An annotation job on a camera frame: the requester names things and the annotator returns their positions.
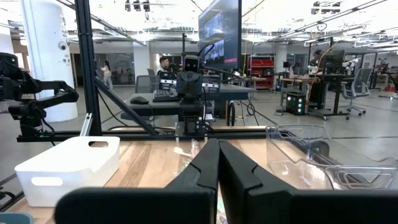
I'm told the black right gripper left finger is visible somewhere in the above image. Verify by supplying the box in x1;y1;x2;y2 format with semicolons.
54;138;220;224

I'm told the black aluminium frame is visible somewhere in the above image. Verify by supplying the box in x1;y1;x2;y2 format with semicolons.
17;0;374;187

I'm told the dark grey desk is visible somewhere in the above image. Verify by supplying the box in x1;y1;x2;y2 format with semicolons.
120;83;257;118

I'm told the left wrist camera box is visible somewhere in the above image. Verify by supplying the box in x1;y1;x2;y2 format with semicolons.
182;55;200;74

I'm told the white plastic bin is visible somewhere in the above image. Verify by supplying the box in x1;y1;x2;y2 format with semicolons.
14;136;121;208

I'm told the large black monitor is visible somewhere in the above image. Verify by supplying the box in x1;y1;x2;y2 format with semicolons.
198;0;243;71

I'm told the red parts shelf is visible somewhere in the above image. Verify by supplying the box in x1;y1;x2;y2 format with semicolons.
248;55;276;91

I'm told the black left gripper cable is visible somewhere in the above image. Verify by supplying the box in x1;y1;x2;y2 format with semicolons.
197;42;216;58

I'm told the white mesh office chair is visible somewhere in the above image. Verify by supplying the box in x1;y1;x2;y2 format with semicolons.
338;67;374;121

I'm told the computer tower with lights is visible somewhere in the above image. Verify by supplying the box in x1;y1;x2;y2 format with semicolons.
285;91;307;116

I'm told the black floor cable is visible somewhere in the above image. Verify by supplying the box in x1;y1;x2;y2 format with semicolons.
225;99;259;127

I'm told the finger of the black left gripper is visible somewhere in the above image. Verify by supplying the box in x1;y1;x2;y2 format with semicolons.
175;72;191;98
190;72;205;98

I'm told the black keyboard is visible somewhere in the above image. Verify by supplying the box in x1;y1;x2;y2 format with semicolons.
152;89;178;103

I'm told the black desktop monitor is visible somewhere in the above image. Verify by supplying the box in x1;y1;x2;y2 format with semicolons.
320;49;346;71

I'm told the grey office chair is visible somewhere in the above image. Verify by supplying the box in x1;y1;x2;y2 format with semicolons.
135;74;161;94

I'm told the wooden work table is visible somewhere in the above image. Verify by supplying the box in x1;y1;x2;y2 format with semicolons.
279;77;318;108

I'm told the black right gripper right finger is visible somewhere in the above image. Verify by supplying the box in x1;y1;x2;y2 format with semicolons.
218;139;398;224

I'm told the white round pillar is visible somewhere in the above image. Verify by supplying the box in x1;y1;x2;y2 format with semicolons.
20;0;78;123

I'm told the black computer mouse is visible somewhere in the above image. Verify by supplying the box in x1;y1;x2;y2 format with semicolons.
129;95;150;105

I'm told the black standing desk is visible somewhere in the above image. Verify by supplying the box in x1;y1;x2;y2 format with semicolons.
307;73;358;121

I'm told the silver aluminium bracket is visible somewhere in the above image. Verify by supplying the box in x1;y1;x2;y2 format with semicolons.
80;112;93;137

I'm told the teal plastic bin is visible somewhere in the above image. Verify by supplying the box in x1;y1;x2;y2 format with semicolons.
0;212;34;224

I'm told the clear plastic bin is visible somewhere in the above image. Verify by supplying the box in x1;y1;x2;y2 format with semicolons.
266;124;398;191

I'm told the person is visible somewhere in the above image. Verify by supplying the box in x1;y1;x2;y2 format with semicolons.
309;49;324;75
155;55;171;75
101;60;114;90

